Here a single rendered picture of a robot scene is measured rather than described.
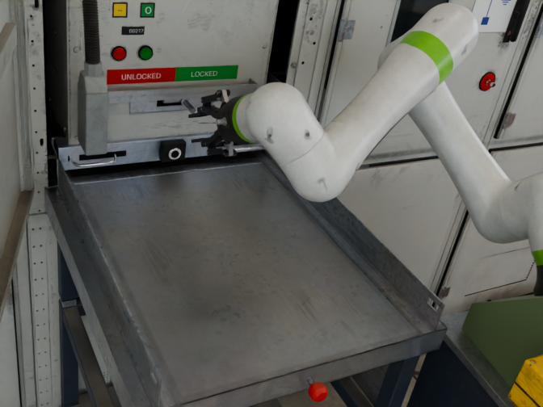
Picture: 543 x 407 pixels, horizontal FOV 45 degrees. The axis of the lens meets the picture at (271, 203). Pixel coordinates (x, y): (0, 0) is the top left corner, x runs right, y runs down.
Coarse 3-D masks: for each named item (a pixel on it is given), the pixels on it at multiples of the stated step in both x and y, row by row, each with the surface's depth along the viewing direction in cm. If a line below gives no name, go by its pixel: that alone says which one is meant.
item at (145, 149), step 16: (64, 144) 149; (112, 144) 153; (128, 144) 155; (144, 144) 157; (160, 144) 159; (192, 144) 164; (64, 160) 150; (80, 160) 152; (96, 160) 154; (112, 160) 156; (128, 160) 158; (144, 160) 160; (160, 160) 162
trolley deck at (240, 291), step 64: (128, 192) 151; (192, 192) 155; (256, 192) 160; (64, 256) 136; (128, 256) 131; (192, 256) 134; (256, 256) 138; (320, 256) 141; (192, 320) 118; (256, 320) 121; (320, 320) 124; (384, 320) 126; (128, 384) 104; (192, 384) 106; (256, 384) 108
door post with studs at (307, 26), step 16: (304, 0) 153; (320, 0) 155; (304, 16) 155; (320, 16) 157; (304, 32) 157; (304, 48) 160; (288, 64) 161; (304, 64) 162; (288, 80) 163; (304, 80) 165; (304, 96) 168
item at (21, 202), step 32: (0, 0) 115; (0, 32) 116; (0, 64) 108; (0, 96) 118; (0, 128) 119; (0, 160) 120; (32, 160) 142; (0, 192) 122; (32, 192) 144; (0, 224) 123; (0, 256) 124; (0, 288) 118; (0, 320) 111
